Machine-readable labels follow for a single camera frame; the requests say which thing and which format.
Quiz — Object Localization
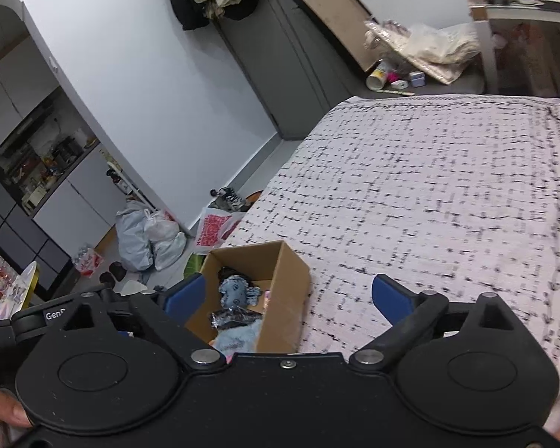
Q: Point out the beige tote bag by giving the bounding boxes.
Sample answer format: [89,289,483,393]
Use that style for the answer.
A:
[365,19,480,85]

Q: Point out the black packaged cloth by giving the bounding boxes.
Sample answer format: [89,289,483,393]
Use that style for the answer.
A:
[209,307,263,331]

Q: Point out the dark grey door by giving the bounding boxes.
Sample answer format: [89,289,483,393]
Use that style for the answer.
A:
[216,0,366,141]

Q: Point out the white patterned bed cover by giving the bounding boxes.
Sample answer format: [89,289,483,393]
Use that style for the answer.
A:
[214,93,560,430]

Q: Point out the brown cardboard box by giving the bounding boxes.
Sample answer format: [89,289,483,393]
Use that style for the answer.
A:
[185,241,310,354]

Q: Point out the green leaf mat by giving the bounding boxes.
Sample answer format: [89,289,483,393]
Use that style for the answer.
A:
[183,253,205,279]

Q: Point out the white plastic bag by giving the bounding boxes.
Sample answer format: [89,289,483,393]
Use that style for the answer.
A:
[144,211,187,271]

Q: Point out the grey pink fuzzy slipper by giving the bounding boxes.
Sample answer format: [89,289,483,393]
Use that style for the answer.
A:
[212,318,263,357]

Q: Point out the grey plastic bag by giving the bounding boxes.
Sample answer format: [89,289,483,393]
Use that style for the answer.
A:
[115,200,153,272]

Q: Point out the framed board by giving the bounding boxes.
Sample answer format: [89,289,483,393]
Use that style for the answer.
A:
[293,0,380,78]

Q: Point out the white desk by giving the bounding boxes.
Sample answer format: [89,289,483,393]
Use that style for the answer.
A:
[467,0,560,93]

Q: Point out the blue denim plush toy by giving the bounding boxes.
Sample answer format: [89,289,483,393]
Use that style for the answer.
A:
[218,275,262,308]

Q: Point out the red patterned plastic bag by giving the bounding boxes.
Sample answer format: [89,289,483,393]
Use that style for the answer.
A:
[195,207,245,254]

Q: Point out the paper cup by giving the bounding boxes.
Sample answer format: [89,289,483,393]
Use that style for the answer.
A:
[365,60,392,92]

